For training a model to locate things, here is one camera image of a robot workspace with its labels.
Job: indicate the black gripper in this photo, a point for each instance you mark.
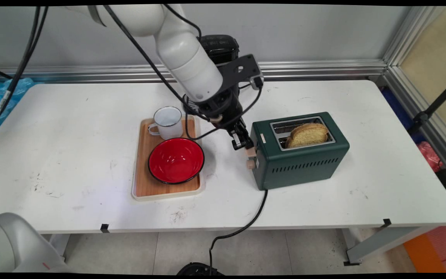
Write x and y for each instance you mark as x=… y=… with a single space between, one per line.
x=223 y=106

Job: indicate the wooden toaster lever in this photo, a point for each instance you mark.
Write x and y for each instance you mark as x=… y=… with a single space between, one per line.
x=251 y=152

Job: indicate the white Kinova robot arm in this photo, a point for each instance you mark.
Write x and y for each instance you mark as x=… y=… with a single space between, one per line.
x=184 y=54

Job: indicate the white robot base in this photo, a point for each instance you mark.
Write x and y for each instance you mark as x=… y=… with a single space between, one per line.
x=10 y=248

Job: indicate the wooden toaster knob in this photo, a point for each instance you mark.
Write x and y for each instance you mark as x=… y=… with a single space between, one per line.
x=250 y=164

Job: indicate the toast bread slice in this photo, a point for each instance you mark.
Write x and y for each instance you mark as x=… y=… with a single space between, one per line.
x=308 y=135

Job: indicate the dark green toaster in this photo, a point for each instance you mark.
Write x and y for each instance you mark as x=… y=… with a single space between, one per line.
x=304 y=166

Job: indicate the red bowl black rim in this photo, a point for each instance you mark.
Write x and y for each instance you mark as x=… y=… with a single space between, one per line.
x=176 y=159

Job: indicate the white enamel mug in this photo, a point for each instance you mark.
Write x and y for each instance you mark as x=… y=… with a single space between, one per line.
x=168 y=124

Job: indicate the black pod coffee machine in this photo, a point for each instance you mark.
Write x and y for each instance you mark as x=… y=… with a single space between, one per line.
x=223 y=46

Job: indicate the wooden tray white rim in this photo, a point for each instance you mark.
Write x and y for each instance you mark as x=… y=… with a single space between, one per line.
x=145 y=182

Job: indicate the black round floor object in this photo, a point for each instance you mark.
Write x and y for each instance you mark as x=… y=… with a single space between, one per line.
x=198 y=269

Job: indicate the blue plastic sheet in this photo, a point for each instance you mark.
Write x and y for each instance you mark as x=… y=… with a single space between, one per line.
x=397 y=108

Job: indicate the black tape strip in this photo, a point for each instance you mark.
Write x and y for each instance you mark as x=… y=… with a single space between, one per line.
x=105 y=228
x=386 y=223

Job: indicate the grey angled table leg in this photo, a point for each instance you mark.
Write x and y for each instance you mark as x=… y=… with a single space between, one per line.
x=381 y=244

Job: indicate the red plastic bag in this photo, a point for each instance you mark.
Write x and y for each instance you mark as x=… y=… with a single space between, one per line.
x=430 y=155

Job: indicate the black tripod stand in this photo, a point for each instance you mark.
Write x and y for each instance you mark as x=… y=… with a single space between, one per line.
x=436 y=104

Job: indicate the grey straight table leg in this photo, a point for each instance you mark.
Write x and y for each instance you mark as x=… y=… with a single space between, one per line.
x=58 y=244

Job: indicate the blue bubble wrap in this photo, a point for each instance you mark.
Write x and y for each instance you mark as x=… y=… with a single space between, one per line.
x=2 y=93

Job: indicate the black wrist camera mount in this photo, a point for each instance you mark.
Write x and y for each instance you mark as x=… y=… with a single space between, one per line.
x=240 y=69

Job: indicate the long aluminium frame rail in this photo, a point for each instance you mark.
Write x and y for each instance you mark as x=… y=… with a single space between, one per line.
x=323 y=69

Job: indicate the aluminium frame corner post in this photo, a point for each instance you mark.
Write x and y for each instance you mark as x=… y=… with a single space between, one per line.
x=420 y=97

